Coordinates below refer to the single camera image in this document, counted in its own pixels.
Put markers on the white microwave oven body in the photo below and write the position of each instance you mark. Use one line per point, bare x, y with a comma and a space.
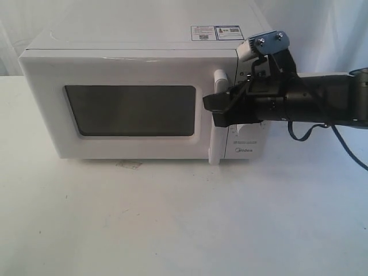
164, 25

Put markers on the lower white control knob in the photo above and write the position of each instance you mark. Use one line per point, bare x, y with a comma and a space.
240, 128

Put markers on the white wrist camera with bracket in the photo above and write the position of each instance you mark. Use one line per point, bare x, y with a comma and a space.
270, 47

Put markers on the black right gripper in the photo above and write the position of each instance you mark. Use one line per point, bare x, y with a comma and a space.
252, 102

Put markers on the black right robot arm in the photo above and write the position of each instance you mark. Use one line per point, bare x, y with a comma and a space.
339, 99

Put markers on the white microwave door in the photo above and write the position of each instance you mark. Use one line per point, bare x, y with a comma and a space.
128, 104

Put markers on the blue white label sticker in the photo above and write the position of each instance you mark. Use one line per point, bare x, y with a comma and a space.
216, 33

